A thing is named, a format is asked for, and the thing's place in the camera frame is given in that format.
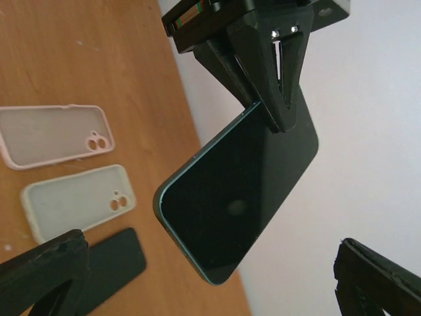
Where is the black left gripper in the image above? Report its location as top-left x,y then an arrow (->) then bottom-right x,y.
162,1 -> 351,132

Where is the dark green phone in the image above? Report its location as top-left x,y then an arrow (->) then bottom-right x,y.
153,94 -> 318,285

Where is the cream white phone case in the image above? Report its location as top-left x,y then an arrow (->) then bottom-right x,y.
20,165 -> 136,244

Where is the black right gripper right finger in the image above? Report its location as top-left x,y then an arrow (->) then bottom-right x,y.
334,238 -> 420,315

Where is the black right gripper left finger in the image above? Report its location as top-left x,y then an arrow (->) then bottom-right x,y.
1,229 -> 89,315

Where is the black phone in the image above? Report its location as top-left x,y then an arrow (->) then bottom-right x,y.
67,227 -> 147,315

